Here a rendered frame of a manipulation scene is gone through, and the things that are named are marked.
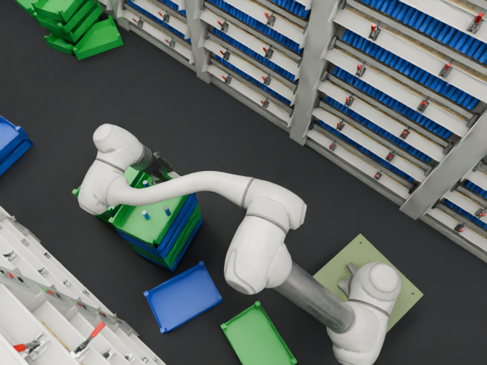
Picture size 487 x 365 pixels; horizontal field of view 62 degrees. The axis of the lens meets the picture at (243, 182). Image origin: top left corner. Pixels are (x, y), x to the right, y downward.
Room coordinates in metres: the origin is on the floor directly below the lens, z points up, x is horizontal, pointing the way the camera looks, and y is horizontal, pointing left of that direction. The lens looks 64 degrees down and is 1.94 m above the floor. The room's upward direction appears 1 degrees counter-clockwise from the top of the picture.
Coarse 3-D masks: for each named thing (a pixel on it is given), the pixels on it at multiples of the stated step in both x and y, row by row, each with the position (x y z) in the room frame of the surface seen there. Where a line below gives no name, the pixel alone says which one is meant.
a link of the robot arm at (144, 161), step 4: (144, 148) 0.72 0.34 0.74; (148, 148) 0.73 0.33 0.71; (144, 152) 0.70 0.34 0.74; (148, 152) 0.71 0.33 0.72; (144, 156) 0.69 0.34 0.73; (148, 156) 0.70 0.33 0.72; (140, 160) 0.67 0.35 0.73; (144, 160) 0.68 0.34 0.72; (148, 160) 0.69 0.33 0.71; (132, 164) 0.66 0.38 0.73; (136, 164) 0.66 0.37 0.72; (140, 164) 0.67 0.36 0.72; (144, 164) 0.67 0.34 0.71; (148, 164) 0.68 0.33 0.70; (136, 168) 0.66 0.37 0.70; (140, 168) 0.66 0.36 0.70; (144, 168) 0.67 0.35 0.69
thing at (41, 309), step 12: (36, 300) 0.17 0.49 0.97; (36, 312) 0.15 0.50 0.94; (48, 312) 0.15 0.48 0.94; (48, 324) 0.12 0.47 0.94; (60, 324) 0.12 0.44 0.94; (60, 336) 0.09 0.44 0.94; (72, 336) 0.09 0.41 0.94; (72, 348) 0.07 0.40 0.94; (84, 360) 0.04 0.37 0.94; (96, 360) 0.04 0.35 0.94
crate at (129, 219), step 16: (144, 176) 0.76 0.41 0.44; (128, 208) 0.64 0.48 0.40; (144, 208) 0.63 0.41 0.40; (160, 208) 0.63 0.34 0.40; (176, 208) 0.61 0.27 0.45; (112, 224) 0.54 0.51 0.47; (128, 224) 0.57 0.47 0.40; (144, 224) 0.56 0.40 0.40; (160, 224) 0.56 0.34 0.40; (144, 240) 0.48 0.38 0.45; (160, 240) 0.49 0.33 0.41
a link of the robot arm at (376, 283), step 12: (372, 264) 0.36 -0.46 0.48; (384, 264) 0.35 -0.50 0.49; (360, 276) 0.32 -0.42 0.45; (372, 276) 0.31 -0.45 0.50; (384, 276) 0.31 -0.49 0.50; (396, 276) 0.31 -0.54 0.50; (360, 288) 0.28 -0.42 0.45; (372, 288) 0.27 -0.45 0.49; (384, 288) 0.27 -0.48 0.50; (396, 288) 0.27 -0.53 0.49; (360, 300) 0.24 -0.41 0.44; (372, 300) 0.24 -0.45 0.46; (384, 300) 0.23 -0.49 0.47
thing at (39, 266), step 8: (0, 224) 0.52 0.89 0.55; (0, 232) 0.50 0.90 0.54; (8, 232) 0.50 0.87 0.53; (8, 240) 0.46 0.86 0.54; (16, 240) 0.46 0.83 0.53; (16, 248) 0.43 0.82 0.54; (24, 248) 0.43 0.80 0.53; (24, 256) 0.40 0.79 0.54; (32, 256) 0.40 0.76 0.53; (32, 264) 0.37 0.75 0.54; (40, 264) 0.37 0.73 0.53; (40, 272) 0.34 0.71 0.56; (48, 272) 0.34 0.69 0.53; (48, 280) 0.32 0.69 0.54; (56, 280) 0.32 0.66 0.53; (56, 288) 0.29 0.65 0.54; (64, 288) 0.29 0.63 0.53; (72, 296) 0.26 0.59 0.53
